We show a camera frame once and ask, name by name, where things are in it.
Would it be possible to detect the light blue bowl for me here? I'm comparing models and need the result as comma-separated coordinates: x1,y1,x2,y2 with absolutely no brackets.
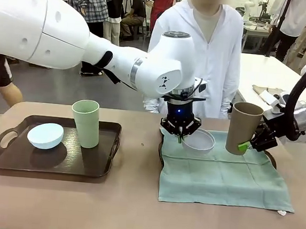
26,121,65,152

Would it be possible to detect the background workbench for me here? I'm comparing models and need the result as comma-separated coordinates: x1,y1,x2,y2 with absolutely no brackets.
242,17,275,34

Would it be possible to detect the person in white shirt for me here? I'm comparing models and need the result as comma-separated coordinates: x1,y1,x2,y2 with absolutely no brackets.
274,0,306,64

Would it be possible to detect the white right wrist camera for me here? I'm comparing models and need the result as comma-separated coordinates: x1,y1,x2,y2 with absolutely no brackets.
259,89,290,112

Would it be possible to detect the person in red top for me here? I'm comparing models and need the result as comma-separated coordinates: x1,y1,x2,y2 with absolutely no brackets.
144,0,177,25

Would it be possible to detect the teal cloth mat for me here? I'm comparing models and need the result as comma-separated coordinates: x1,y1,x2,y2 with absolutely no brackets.
152,125,302,217

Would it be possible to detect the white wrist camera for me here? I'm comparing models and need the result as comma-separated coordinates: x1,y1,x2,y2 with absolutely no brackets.
259,89,290,112
193,77,209,95

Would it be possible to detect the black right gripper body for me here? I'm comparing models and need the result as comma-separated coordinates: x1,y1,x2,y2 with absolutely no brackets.
250,121,281,155

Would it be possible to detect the tall light green cup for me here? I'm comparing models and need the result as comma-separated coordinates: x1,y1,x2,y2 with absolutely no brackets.
68,98,102,150

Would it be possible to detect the black tripod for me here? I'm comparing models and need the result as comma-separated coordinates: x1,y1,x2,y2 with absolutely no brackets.
262,0,290,60

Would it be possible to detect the person in white trousers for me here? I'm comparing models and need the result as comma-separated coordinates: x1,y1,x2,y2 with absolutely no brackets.
101,0,125,47

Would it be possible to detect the white table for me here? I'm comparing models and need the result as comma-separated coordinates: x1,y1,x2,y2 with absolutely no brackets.
234,52,306,125

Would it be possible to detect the person in blue plaid shirt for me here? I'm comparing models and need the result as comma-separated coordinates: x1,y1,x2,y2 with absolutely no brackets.
61,0,116,77

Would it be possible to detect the white grey bowl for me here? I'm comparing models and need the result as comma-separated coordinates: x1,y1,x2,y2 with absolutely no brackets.
180,127,216,157

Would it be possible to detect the person in white hoodie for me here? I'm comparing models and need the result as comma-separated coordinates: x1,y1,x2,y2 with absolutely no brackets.
142,0,247,121

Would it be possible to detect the tall brown cup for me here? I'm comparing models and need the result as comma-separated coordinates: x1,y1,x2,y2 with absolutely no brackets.
224,101,265,158

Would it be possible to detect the seated person in black shirt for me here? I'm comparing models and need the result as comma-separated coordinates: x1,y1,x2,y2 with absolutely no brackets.
119,0,148,42

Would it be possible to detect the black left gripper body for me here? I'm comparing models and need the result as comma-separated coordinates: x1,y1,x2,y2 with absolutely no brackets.
164,98,198,134

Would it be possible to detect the dark brown serving tray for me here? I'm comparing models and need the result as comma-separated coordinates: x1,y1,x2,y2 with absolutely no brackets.
0,112,123,186
156,132,279,182

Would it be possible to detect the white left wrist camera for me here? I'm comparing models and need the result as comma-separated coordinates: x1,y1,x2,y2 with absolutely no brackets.
193,77,209,95

